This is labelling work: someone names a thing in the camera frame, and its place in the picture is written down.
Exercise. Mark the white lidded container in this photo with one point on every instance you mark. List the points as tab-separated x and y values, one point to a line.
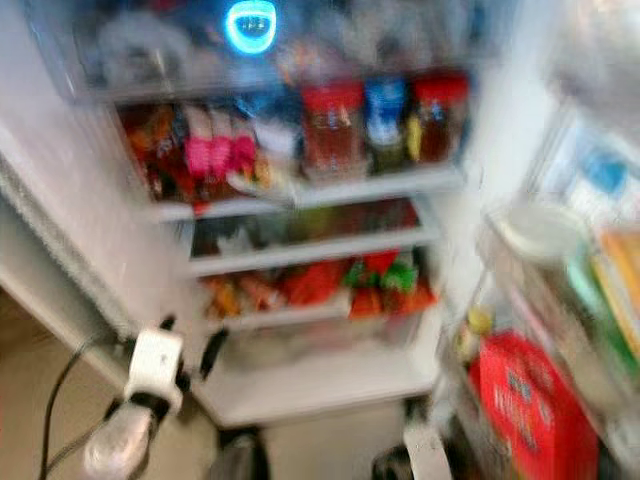
540	230

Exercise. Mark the white fridge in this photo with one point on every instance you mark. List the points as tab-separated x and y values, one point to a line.
490	140

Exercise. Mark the dark robot leg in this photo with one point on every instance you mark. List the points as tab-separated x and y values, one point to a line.
242	460

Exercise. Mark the red printed carton box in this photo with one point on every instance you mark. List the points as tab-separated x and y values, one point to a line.
530	410

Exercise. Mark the red brown snack packet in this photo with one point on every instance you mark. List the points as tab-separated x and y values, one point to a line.
155	150

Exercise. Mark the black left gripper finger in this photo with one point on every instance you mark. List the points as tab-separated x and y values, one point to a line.
167	322
213	353

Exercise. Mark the pink drink packet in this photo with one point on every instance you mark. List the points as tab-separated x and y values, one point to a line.
220	150
244	148
197	150

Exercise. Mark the large red lidded jar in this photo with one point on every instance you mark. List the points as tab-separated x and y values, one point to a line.
330	135

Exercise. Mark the yellow capped bottle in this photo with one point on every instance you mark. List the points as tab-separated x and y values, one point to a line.
477	322

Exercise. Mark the green and red packet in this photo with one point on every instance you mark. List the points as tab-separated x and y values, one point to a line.
390	282

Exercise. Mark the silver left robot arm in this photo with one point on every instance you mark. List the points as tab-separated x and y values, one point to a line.
115	450

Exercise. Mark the blue glowing round light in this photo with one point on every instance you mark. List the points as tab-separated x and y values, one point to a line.
229	27

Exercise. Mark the orange carton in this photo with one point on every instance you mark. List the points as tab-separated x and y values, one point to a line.
622	290

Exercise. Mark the blue labelled jar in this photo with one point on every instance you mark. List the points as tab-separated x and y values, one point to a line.
385	105

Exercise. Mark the orange food packet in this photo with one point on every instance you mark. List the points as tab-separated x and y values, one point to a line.
240	295

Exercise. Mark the red food packet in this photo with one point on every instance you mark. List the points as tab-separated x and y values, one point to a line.
312	284

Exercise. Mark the clear fridge drawer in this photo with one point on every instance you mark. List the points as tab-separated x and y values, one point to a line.
410	38

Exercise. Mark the red lidded dark jar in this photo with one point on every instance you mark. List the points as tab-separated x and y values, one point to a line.
440	115

